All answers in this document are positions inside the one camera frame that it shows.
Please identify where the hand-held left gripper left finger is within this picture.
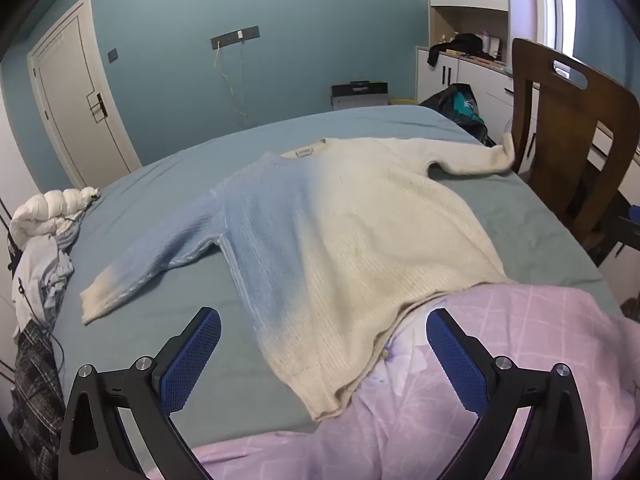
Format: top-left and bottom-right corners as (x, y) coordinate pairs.
(59, 306), (222, 480)

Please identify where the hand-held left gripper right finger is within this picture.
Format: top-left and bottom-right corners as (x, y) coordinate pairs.
(425, 308), (593, 480)

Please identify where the blue and cream knit sweater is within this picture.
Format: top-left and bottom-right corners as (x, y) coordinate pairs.
(80, 136), (516, 422)

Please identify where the brown wooden chair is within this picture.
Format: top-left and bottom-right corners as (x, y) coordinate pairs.
(510, 37), (640, 268)

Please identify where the dark plaid cloth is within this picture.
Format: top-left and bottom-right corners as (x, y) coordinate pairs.
(7, 320), (66, 466)

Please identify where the blue and white cloth pile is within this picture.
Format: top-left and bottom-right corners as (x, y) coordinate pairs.
(10, 220), (76, 336)

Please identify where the blue-green bed sheet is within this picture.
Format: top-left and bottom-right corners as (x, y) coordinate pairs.
(50, 105), (623, 436)

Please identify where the white puffy duvet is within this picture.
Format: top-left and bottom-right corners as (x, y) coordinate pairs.
(10, 186), (101, 248)

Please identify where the black and teal bag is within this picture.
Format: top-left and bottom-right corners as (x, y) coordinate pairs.
(419, 82), (496, 148)

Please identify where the white base cabinet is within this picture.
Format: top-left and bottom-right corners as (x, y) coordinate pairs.
(415, 45), (541, 146)

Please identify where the bright window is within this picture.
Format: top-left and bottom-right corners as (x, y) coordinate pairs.
(532, 0), (576, 56)

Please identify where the black cloth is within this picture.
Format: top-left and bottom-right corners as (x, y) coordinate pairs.
(426, 33), (501, 67)

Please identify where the black and grey box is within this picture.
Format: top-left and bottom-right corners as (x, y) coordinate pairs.
(331, 80), (390, 110)

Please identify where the white door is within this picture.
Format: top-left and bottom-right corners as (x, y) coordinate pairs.
(27, 0), (143, 191)

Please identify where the black door handle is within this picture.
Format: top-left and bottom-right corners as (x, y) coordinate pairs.
(87, 92), (109, 123)

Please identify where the yellow cable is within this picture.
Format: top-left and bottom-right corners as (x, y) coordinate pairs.
(214, 42), (256, 126)

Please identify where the dark wall socket strip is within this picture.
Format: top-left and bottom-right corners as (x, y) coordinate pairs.
(210, 25), (262, 50)

